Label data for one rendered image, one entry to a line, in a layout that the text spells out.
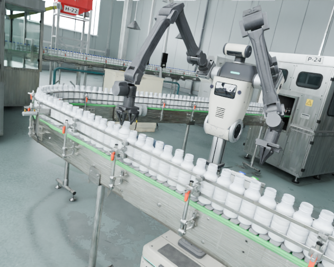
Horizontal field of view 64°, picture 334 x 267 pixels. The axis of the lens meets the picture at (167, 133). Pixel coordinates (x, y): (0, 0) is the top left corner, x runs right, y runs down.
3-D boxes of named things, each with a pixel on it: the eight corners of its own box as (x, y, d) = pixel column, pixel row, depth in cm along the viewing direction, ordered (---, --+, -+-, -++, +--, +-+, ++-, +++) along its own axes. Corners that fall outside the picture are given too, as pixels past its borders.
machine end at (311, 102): (285, 152, 614) (312, 64, 563) (345, 177, 511) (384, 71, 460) (237, 156, 527) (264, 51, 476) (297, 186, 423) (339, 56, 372)
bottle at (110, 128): (115, 151, 151) (119, 123, 146) (106, 152, 147) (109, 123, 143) (110, 148, 155) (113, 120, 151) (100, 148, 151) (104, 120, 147)
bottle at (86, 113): (79, 138, 161) (81, 112, 157) (79, 135, 166) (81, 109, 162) (89, 139, 163) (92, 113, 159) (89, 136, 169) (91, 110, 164)
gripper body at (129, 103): (116, 108, 135) (117, 94, 133) (131, 108, 142) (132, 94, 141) (124, 111, 131) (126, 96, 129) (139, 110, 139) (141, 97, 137)
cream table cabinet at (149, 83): (142, 124, 645) (150, 74, 615) (155, 132, 595) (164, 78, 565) (98, 123, 584) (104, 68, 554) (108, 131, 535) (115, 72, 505)
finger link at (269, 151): (264, 165, 111) (272, 144, 111) (248, 159, 115) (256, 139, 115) (268, 167, 116) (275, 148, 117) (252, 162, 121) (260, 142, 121)
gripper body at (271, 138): (278, 149, 110) (284, 132, 110) (254, 141, 116) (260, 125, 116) (281, 152, 115) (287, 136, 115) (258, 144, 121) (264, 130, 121)
